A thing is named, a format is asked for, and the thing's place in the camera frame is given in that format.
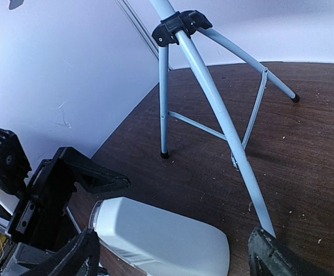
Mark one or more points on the grey metronome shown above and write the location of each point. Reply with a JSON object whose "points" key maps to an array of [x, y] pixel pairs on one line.
{"points": [[157, 241]]}

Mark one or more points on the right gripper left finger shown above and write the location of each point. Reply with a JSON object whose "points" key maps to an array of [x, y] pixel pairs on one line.
{"points": [[83, 250]]}

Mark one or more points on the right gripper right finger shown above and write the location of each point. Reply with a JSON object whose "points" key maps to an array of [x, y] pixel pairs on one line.
{"points": [[268, 256]]}

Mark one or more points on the grey music stand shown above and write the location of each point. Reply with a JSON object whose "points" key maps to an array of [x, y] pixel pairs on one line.
{"points": [[177, 28]]}

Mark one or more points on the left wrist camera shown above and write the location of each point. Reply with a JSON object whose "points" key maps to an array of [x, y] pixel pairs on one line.
{"points": [[14, 169]]}

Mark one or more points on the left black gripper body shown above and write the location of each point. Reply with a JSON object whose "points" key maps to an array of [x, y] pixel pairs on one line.
{"points": [[37, 219]]}

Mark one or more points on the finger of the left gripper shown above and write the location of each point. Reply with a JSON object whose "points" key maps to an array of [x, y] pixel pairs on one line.
{"points": [[93, 177]]}

